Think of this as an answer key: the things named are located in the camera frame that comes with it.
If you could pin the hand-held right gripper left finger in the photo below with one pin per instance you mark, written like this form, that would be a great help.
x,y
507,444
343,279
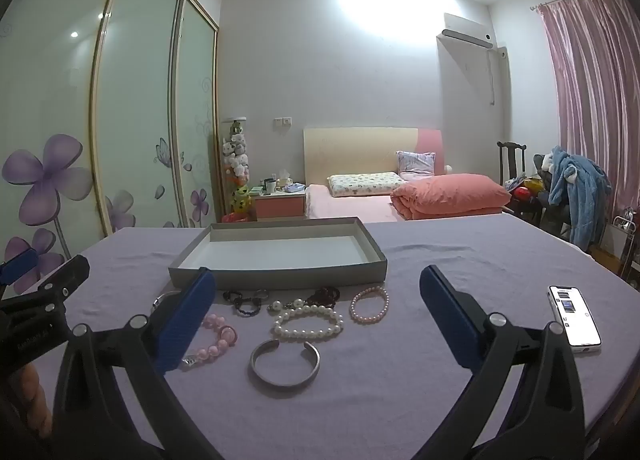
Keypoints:
x,y
185,320

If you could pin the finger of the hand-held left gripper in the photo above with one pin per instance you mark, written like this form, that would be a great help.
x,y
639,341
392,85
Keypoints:
x,y
70,275
20,261

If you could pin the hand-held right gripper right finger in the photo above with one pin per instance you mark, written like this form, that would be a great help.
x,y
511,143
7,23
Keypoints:
x,y
450,325

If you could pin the clear thin bangle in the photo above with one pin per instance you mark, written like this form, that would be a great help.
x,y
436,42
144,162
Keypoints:
x,y
156,301

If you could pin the grey cardboard tray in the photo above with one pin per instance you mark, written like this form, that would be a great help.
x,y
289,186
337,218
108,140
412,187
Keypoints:
x,y
280,252

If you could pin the person's left hand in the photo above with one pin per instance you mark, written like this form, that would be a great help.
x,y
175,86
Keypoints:
x,y
30,395

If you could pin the red waste bin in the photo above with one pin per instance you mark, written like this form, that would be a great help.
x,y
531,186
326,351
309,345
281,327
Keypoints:
x,y
234,218

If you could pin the white smartphone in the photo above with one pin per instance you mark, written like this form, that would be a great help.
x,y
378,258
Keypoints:
x,y
575,315

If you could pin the folded salmon quilt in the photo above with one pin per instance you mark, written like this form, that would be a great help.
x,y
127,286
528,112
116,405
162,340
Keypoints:
x,y
450,195

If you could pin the purple tablecloth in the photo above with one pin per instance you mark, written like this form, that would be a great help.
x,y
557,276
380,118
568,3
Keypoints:
x,y
350,415

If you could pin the pink and cream nightstand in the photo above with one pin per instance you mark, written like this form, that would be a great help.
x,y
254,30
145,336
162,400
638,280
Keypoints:
x,y
280,205

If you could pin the green book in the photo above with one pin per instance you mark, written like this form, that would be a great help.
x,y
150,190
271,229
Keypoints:
x,y
258,190

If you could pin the pink bed mattress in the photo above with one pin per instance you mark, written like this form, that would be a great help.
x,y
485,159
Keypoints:
x,y
350,207

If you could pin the patterned white pillow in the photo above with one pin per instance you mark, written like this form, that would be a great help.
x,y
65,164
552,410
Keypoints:
x,y
365,184

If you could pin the small lilac pillow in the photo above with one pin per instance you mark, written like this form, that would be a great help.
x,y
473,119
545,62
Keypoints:
x,y
415,163

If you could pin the plush toy column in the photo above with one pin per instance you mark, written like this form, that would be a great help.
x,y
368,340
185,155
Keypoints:
x,y
237,160

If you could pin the tissue box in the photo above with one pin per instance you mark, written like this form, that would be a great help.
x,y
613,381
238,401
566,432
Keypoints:
x,y
285,180

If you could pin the blue cloth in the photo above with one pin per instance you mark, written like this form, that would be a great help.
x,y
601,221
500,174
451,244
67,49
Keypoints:
x,y
295,187

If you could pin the dark wooden chair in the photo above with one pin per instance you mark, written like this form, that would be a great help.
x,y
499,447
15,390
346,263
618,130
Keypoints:
x,y
510,160

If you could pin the blue fleece robe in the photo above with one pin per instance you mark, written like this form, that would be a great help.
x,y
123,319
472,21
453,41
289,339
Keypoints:
x,y
580,190

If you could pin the cream and pink headboard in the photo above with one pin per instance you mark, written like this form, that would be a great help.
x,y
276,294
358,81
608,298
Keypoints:
x,y
360,150

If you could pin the metal rack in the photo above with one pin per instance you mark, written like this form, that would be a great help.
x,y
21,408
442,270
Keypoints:
x,y
625,235

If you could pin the floral glass sliding wardrobe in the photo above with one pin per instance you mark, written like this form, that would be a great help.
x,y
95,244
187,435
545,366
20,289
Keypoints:
x,y
140,90

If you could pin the white pipe cover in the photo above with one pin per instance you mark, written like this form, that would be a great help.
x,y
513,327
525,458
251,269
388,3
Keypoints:
x,y
495,75

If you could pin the pink curtain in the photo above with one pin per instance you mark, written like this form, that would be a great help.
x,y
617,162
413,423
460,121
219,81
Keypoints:
x,y
595,90

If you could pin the white air conditioner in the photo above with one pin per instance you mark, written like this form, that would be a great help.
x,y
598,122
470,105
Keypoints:
x,y
465,30

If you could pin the white wall switches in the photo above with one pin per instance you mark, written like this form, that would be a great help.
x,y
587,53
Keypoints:
x,y
282,122

